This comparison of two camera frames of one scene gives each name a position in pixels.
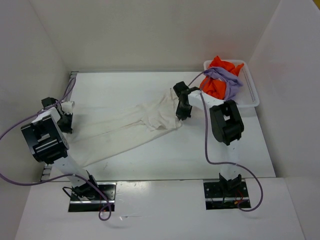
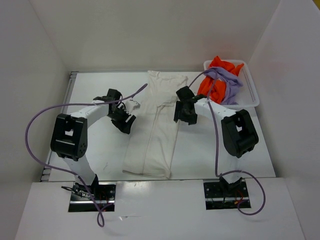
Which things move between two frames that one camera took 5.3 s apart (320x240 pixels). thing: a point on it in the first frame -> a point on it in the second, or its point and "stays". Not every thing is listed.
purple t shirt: x=232 y=82 stays
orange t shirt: x=216 y=87 stays
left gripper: x=67 y=129 -> x=123 y=126
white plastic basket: x=247 y=96 stays
